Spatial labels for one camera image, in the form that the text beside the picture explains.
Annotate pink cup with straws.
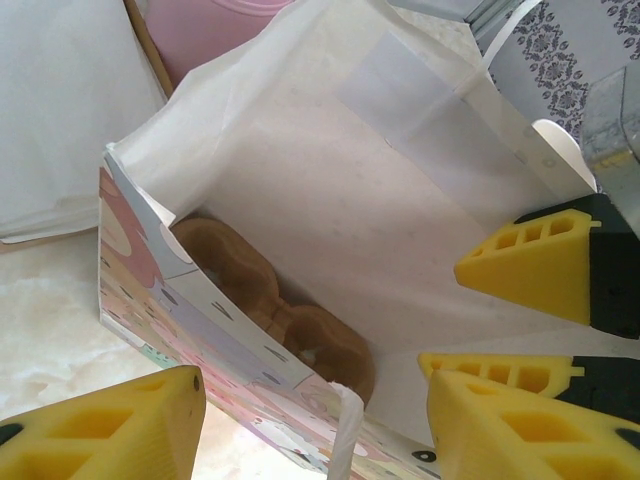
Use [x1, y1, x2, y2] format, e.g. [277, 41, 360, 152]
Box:
[142, 0, 296, 99]

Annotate right aluminium frame post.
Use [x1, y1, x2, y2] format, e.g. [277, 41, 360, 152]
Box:
[389, 0, 534, 44]

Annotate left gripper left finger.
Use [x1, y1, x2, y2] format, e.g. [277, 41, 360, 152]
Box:
[0, 364, 207, 480]

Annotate white patterned paper bag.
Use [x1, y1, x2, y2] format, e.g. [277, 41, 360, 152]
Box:
[97, 0, 599, 480]

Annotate flat brown paper bags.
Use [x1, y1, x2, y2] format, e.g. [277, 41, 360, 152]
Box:
[0, 0, 174, 246]

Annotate brown pulp cup carrier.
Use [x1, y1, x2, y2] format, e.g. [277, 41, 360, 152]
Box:
[169, 212, 376, 401]

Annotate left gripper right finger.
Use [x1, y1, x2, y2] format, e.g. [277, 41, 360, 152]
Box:
[427, 368, 640, 480]

